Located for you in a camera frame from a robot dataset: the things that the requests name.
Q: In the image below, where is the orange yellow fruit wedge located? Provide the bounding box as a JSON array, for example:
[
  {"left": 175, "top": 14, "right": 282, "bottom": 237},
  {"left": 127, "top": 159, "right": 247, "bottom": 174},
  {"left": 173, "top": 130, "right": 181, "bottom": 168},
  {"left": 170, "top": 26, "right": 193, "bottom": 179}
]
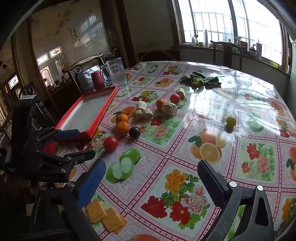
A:
[{"left": 121, "top": 107, "right": 137, "bottom": 118}]

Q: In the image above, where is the green leafy vegetable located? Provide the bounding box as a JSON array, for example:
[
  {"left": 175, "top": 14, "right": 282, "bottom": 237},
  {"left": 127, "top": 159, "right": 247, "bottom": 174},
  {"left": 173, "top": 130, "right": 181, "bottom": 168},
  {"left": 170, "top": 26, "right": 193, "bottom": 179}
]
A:
[{"left": 179, "top": 72, "right": 222, "bottom": 89}]

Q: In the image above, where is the yellow square cracker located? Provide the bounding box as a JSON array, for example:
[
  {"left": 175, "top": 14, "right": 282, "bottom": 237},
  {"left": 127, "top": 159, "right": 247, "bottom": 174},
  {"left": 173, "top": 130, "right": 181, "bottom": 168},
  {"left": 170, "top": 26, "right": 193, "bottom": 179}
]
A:
[
  {"left": 85, "top": 200, "right": 107, "bottom": 224},
  {"left": 102, "top": 207, "right": 128, "bottom": 235}
]

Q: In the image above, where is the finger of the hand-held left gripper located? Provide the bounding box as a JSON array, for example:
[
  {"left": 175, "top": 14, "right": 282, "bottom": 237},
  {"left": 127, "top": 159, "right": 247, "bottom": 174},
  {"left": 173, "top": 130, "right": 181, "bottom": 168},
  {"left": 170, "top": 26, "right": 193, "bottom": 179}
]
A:
[
  {"left": 53, "top": 129, "right": 80, "bottom": 142},
  {"left": 59, "top": 149, "right": 96, "bottom": 173}
]

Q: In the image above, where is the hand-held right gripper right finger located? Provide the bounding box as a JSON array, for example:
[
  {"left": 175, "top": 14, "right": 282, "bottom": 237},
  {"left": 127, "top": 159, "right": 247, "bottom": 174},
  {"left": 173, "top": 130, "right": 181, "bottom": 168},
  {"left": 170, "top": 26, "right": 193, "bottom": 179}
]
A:
[{"left": 198, "top": 159, "right": 275, "bottom": 241}]

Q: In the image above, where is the orange tangerine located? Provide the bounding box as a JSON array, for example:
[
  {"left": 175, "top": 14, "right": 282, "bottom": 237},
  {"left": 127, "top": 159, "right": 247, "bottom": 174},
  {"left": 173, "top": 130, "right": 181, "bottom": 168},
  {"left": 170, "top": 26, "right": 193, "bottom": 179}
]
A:
[{"left": 155, "top": 98, "right": 168, "bottom": 111}]

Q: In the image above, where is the large beige root chunk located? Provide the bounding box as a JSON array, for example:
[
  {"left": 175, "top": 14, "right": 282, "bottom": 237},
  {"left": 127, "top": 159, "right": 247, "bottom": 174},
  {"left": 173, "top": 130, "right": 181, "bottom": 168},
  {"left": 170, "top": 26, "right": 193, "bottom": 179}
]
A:
[{"left": 161, "top": 103, "right": 178, "bottom": 116}]

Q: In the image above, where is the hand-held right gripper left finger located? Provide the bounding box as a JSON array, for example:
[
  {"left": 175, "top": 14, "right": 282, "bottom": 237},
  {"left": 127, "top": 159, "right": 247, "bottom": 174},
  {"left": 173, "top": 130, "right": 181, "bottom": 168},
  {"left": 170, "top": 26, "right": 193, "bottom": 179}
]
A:
[{"left": 30, "top": 159, "right": 107, "bottom": 241}]

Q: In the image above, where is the dark purple plum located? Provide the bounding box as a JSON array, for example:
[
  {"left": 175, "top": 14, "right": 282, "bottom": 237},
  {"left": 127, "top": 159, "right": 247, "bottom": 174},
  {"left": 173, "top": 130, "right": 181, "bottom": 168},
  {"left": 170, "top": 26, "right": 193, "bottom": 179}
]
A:
[{"left": 129, "top": 126, "right": 141, "bottom": 139}]

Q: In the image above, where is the clear glass mug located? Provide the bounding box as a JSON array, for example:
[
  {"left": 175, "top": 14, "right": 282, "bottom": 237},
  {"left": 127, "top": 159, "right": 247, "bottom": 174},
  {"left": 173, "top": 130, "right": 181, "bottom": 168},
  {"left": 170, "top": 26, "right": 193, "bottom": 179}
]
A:
[{"left": 99, "top": 57, "right": 129, "bottom": 90}]

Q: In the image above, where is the red thermos bottle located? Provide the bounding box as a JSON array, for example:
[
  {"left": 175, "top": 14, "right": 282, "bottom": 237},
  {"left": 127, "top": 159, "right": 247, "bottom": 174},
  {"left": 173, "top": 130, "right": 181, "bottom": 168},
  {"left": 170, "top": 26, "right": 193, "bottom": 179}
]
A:
[{"left": 91, "top": 71, "right": 106, "bottom": 90}]

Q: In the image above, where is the rounded beige root chunk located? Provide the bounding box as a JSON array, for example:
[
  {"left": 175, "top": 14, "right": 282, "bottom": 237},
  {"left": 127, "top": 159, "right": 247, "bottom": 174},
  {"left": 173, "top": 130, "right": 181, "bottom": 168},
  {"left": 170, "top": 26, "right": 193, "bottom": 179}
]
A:
[{"left": 142, "top": 108, "right": 154, "bottom": 120}]

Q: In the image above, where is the round-back wooden chair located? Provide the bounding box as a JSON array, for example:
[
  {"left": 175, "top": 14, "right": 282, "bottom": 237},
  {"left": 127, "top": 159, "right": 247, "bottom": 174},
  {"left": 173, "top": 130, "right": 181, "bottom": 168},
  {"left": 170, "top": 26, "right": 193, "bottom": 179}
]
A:
[{"left": 139, "top": 50, "right": 173, "bottom": 62}]

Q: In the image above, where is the fish wall ornament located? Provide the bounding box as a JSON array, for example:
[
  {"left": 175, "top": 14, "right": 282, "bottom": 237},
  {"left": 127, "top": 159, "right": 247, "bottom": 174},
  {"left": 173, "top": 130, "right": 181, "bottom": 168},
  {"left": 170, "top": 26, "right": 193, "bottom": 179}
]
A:
[{"left": 68, "top": 29, "right": 81, "bottom": 44}]

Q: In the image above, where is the black speckled side table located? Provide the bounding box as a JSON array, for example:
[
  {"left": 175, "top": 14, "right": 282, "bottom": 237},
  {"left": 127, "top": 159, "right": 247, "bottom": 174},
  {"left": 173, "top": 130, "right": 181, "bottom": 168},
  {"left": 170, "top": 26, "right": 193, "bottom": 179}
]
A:
[{"left": 76, "top": 65, "right": 109, "bottom": 93}]

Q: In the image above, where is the red tray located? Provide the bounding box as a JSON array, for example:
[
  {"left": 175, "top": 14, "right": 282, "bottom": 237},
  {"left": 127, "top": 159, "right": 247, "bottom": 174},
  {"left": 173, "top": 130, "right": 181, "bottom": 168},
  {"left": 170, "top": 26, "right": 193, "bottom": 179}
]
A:
[{"left": 54, "top": 86, "right": 118, "bottom": 141}]

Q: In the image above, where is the dark wooden chair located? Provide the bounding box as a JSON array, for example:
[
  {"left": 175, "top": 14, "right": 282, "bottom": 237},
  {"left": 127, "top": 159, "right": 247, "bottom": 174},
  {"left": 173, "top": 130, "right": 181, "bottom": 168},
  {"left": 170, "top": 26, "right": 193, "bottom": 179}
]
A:
[{"left": 210, "top": 40, "right": 246, "bottom": 71}]

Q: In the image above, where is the large barred window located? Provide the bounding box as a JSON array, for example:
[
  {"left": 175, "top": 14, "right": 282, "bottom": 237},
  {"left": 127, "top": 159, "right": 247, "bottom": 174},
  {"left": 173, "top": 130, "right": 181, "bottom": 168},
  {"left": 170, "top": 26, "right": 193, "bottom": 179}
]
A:
[{"left": 172, "top": 0, "right": 287, "bottom": 68}]

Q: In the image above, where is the floral plastic tablecloth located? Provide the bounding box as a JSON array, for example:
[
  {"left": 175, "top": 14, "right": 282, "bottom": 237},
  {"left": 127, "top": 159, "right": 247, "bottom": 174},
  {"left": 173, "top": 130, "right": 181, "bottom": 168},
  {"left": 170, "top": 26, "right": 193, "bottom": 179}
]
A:
[{"left": 55, "top": 61, "right": 296, "bottom": 241}]

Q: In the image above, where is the dark wooden cabinet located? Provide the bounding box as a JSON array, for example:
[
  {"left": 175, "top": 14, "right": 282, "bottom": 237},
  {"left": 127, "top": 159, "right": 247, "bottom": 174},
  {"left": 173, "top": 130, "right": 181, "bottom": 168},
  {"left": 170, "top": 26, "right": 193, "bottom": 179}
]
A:
[{"left": 45, "top": 77, "right": 82, "bottom": 112}]

